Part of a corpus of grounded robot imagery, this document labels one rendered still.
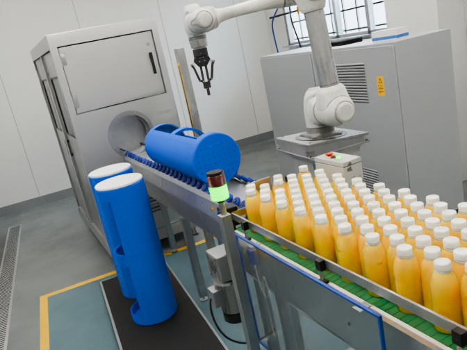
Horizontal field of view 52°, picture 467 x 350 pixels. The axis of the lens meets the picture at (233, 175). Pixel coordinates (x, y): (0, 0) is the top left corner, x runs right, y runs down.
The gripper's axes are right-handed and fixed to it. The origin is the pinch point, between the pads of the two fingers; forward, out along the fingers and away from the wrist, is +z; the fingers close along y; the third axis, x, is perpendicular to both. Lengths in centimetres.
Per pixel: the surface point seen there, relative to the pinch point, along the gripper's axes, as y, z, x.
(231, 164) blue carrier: -4.2, 42.7, -2.2
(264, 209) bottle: -10, 43, 76
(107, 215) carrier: 79, 71, -51
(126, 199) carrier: 57, 52, -11
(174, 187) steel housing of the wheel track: 32, 59, -40
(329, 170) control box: -44, 41, 51
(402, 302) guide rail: -34, 50, 146
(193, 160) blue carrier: 14.8, 34.2, 5.2
